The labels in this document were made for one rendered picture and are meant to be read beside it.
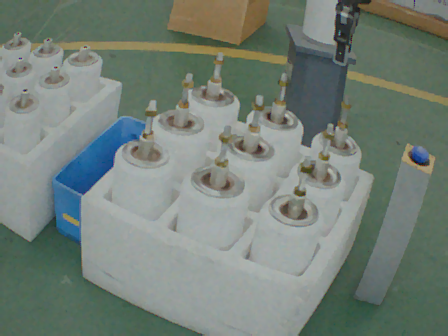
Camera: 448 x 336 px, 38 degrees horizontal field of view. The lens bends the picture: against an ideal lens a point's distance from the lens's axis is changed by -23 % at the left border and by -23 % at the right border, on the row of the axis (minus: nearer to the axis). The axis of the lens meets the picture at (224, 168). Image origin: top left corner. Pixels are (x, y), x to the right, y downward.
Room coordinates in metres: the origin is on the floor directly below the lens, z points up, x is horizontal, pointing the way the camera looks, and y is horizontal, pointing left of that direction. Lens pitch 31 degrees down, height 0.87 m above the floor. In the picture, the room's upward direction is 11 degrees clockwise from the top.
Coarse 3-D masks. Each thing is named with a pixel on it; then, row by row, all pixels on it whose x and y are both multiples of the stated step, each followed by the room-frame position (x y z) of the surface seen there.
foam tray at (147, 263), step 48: (96, 192) 0.99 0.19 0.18; (96, 240) 0.96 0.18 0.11; (144, 240) 0.93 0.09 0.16; (192, 240) 0.93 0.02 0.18; (240, 240) 0.95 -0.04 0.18; (336, 240) 0.99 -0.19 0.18; (144, 288) 0.93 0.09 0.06; (192, 288) 0.90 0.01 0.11; (240, 288) 0.88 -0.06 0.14; (288, 288) 0.86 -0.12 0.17
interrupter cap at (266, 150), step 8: (240, 136) 1.12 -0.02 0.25; (232, 144) 1.09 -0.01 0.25; (240, 144) 1.10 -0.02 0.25; (264, 144) 1.11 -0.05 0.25; (272, 144) 1.11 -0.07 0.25; (232, 152) 1.06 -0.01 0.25; (240, 152) 1.07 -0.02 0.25; (248, 152) 1.08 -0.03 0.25; (256, 152) 1.08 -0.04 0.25; (264, 152) 1.08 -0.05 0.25; (272, 152) 1.08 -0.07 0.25; (248, 160) 1.05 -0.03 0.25; (256, 160) 1.06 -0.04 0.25; (264, 160) 1.06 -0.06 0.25
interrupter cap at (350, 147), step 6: (324, 138) 1.17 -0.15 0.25; (348, 138) 1.19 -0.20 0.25; (330, 144) 1.15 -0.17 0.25; (348, 144) 1.17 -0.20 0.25; (354, 144) 1.17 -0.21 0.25; (330, 150) 1.13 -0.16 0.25; (336, 150) 1.14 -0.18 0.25; (342, 150) 1.14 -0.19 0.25; (348, 150) 1.15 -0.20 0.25; (354, 150) 1.15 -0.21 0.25
